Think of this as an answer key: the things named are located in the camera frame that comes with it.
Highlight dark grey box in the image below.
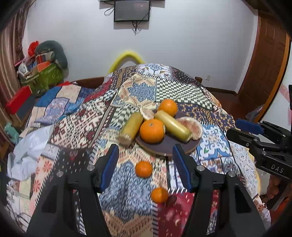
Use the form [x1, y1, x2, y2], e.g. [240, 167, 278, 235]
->
[14, 96, 36, 122]

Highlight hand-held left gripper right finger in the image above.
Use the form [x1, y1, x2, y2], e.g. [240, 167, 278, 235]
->
[172, 144, 266, 237]

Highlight purple round plate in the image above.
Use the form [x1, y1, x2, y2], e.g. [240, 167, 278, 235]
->
[135, 109, 201, 156]

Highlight blue patchwork quilt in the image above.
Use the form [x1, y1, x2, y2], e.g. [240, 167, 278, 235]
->
[30, 83, 107, 128]

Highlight orange box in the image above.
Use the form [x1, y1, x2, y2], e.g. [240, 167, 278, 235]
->
[35, 61, 52, 71]

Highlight red plastic bag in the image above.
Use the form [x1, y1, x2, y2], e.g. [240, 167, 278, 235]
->
[28, 41, 39, 56]

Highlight small tangerine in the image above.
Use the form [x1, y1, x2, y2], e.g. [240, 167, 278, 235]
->
[135, 161, 153, 178]
[151, 187, 169, 204]

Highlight person's right hand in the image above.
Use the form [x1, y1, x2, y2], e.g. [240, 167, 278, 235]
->
[267, 176, 282, 201]

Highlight packaged corn cob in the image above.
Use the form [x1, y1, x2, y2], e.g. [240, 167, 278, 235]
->
[118, 112, 144, 145]
[154, 110, 192, 143]

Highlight yellow foam tube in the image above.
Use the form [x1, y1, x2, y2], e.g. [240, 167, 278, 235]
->
[109, 50, 145, 73]

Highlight medium orange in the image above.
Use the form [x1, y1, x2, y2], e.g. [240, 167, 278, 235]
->
[158, 99, 178, 117]

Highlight teal cloth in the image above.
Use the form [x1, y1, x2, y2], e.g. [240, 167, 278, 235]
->
[4, 123, 20, 144]

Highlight wooden door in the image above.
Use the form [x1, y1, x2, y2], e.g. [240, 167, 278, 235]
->
[237, 11, 291, 121]

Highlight red box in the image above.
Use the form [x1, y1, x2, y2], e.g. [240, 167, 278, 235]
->
[5, 86, 33, 114]

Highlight black hanging monitor cable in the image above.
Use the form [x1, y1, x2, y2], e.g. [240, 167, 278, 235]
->
[132, 20, 143, 35]

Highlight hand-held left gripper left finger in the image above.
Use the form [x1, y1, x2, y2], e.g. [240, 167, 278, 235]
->
[26, 143, 120, 237]

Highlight colourful patchwork blanket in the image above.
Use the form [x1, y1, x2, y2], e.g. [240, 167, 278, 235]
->
[7, 63, 265, 237]

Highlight peeled pomelo segment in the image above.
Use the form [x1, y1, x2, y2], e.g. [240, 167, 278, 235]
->
[177, 117, 203, 141]
[140, 107, 156, 121]

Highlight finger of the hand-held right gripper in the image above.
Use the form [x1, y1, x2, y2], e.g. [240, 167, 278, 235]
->
[235, 118, 288, 143]
[226, 128, 259, 149]

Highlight small black wall monitor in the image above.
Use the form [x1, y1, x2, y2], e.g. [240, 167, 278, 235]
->
[114, 0, 151, 22]

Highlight white cloth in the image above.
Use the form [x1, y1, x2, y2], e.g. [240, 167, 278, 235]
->
[7, 125, 54, 181]

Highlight large orange with sticker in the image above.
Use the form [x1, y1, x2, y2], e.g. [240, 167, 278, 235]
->
[140, 119, 165, 144]

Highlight striped red gold curtain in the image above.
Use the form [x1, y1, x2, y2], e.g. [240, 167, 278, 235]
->
[0, 0, 34, 146]

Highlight green patterned bag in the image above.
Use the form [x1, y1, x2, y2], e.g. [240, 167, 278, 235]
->
[20, 63, 64, 96]

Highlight wooden bed footboard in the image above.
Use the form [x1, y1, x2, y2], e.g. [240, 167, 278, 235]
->
[71, 77, 203, 88]

